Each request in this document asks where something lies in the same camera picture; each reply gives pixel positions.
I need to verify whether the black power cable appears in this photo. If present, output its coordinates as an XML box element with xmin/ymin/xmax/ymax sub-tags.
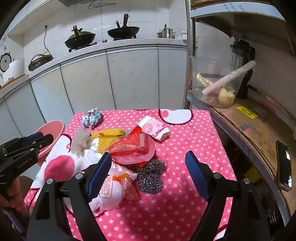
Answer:
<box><xmin>43</xmin><ymin>25</ymin><xmax>55</xmax><ymax>59</ymax></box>

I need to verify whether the white packet red label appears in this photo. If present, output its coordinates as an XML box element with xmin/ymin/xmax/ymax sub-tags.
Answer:
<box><xmin>99</xmin><ymin>175</ymin><xmax>137</xmax><ymax>210</ymax></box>

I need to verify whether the red plastic wrapper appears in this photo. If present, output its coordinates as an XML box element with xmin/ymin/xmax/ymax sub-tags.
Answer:
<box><xmin>107</xmin><ymin>133</ymin><xmax>148</xmax><ymax>158</ymax></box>

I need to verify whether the wooden board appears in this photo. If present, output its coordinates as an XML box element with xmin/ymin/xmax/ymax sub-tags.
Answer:
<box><xmin>0</xmin><ymin>74</ymin><xmax>29</xmax><ymax>91</ymax></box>

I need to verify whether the gas stove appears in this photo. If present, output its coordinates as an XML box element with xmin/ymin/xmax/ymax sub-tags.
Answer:
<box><xmin>68</xmin><ymin>35</ymin><xmax>139</xmax><ymax>53</ymax></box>

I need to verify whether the paper ball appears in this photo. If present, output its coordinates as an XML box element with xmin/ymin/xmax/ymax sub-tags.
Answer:
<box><xmin>82</xmin><ymin>107</ymin><xmax>103</xmax><ymax>130</ymax></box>

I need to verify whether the white rolling pin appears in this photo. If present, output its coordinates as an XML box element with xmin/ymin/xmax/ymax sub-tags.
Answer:
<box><xmin>202</xmin><ymin>61</ymin><xmax>257</xmax><ymax>95</ymax></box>

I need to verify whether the clear plastic container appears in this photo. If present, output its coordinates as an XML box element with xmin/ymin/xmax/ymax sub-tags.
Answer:
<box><xmin>190</xmin><ymin>56</ymin><xmax>247</xmax><ymax>109</ymax></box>

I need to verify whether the black wok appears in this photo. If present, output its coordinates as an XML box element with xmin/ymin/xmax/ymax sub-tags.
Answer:
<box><xmin>64</xmin><ymin>25</ymin><xmax>96</xmax><ymax>49</ymax></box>
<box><xmin>107</xmin><ymin>13</ymin><xmax>140</xmax><ymax>40</ymax></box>

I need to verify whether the pink polka dot tablecloth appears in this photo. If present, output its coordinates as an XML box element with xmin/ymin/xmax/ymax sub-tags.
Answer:
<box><xmin>23</xmin><ymin>108</ymin><xmax>237</xmax><ymax>241</ymax></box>

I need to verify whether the steel wool scourer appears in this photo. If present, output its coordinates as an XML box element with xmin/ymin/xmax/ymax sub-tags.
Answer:
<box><xmin>136</xmin><ymin>159</ymin><xmax>167</xmax><ymax>194</ymax></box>

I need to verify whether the pale corn husk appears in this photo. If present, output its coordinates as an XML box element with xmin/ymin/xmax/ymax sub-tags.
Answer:
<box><xmin>196</xmin><ymin>73</ymin><xmax>215</xmax><ymax>89</ymax></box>

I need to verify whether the orange clear wrapper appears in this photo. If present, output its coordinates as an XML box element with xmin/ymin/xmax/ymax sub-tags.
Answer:
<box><xmin>119</xmin><ymin>174</ymin><xmax>139</xmax><ymax>201</ymax></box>

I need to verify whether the cardboard sheet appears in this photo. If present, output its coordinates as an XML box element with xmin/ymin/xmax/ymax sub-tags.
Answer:
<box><xmin>209</xmin><ymin>93</ymin><xmax>296</xmax><ymax>218</ymax></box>

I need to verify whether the pink plastic bin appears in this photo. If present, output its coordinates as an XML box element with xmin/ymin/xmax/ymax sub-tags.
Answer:
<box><xmin>32</xmin><ymin>120</ymin><xmax>65</xmax><ymax>167</ymax></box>

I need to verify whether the metal kettle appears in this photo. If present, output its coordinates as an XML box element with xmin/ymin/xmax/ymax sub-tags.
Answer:
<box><xmin>161</xmin><ymin>24</ymin><xmax>176</xmax><ymax>39</ymax></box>

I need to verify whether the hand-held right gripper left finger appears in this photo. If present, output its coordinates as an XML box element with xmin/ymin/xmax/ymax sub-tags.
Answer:
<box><xmin>27</xmin><ymin>152</ymin><xmax>112</xmax><ymax>241</ymax></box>

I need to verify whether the pink patterned paper cup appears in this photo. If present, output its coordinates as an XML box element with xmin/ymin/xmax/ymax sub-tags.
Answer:
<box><xmin>136</xmin><ymin>115</ymin><xmax>171</xmax><ymax>141</ymax></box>

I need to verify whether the person's left hand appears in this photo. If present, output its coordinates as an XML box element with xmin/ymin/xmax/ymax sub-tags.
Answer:
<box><xmin>6</xmin><ymin>175</ymin><xmax>32</xmax><ymax>213</ymax></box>

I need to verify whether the white kitchen cabinet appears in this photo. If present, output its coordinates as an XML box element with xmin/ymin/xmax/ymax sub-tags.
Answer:
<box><xmin>0</xmin><ymin>38</ymin><xmax>188</xmax><ymax>142</ymax></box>

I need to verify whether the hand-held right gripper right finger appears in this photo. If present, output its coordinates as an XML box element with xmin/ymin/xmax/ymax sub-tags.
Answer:
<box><xmin>185</xmin><ymin>151</ymin><xmax>271</xmax><ymax>241</ymax></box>

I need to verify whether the black blender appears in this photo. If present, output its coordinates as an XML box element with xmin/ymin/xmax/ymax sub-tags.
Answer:
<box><xmin>230</xmin><ymin>40</ymin><xmax>256</xmax><ymax>100</ymax></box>

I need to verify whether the black smartphone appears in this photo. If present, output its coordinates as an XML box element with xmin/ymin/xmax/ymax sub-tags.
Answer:
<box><xmin>275</xmin><ymin>141</ymin><xmax>292</xmax><ymax>192</ymax></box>

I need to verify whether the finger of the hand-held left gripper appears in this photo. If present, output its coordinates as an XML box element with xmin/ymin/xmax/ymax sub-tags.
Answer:
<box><xmin>6</xmin><ymin>134</ymin><xmax>54</xmax><ymax>160</ymax></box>
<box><xmin>0</xmin><ymin>132</ymin><xmax>44</xmax><ymax>152</ymax></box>

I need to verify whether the clear plastic wrap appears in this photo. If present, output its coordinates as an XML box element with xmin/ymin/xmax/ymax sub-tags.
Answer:
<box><xmin>70</xmin><ymin>126</ymin><xmax>92</xmax><ymax>156</ymax></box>

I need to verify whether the yellow mesh cloth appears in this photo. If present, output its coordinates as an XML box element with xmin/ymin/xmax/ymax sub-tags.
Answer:
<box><xmin>91</xmin><ymin>128</ymin><xmax>125</xmax><ymax>153</ymax></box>

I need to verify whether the white rice cooker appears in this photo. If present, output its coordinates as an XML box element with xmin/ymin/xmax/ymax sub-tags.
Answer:
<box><xmin>0</xmin><ymin>53</ymin><xmax>25</xmax><ymax>84</ymax></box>

